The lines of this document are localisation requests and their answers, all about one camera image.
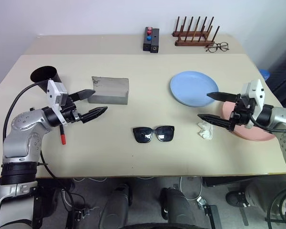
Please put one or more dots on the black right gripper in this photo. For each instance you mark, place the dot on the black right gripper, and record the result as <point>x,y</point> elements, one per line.
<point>240,114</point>

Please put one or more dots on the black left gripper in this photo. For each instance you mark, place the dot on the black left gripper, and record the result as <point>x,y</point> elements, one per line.
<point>69,112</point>

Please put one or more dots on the pink plate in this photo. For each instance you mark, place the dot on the pink plate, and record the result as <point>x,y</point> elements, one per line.
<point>252,134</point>

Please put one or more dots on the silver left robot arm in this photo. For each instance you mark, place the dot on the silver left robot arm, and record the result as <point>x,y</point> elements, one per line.
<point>21,124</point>

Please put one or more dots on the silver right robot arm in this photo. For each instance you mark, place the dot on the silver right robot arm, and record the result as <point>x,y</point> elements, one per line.
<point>281,114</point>

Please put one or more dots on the crumpled white tissue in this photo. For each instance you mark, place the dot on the crumpled white tissue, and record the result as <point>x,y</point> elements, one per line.
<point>206,132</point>

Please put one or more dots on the light blue plate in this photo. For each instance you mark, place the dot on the light blue plate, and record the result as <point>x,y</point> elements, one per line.
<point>190,88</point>

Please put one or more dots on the black pen with red cap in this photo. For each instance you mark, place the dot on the black pen with red cap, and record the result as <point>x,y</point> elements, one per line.
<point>63,138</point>

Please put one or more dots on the black cone-shaped cup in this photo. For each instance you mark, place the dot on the black cone-shaped cup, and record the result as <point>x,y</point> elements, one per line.
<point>44,74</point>

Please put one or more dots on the blue round lid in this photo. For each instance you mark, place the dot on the blue round lid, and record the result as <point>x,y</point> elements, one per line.
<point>264,74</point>

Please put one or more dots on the black sunglasses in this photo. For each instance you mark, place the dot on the black sunglasses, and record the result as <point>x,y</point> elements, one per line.
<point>143,134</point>

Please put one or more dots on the thin-framed clear eyeglasses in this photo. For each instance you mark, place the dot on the thin-framed clear eyeglasses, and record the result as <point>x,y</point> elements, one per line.
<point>224,46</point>

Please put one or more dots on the brown wooden dish rack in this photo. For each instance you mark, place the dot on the brown wooden dish rack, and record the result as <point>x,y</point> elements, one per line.
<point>193,43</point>

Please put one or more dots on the black textured chair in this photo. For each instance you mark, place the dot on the black textured chair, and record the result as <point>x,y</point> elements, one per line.
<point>283,78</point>

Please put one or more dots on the black box with coloured buttons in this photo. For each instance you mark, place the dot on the black box with coloured buttons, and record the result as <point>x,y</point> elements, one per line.
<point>147,45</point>

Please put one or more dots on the plain black box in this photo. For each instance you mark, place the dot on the plain black box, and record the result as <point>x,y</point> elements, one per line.
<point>155,41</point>

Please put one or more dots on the black rounded shoe-like shape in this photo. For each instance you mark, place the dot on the black rounded shoe-like shape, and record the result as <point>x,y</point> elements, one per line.
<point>233,199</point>

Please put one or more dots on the dark rounded shape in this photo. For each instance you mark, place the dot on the dark rounded shape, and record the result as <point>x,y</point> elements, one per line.
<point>178,207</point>
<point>116,207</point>

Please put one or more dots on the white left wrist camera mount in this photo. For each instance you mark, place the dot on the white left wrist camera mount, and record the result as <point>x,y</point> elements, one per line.
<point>53,94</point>

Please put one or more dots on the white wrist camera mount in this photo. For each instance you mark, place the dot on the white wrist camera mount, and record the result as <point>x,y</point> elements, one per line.
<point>53,94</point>
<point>256,91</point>

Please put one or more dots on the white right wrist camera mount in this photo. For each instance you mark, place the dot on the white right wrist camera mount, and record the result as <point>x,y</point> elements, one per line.
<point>256,91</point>

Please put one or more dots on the black metal bracket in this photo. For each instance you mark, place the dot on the black metal bracket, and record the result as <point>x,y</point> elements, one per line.
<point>213,214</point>

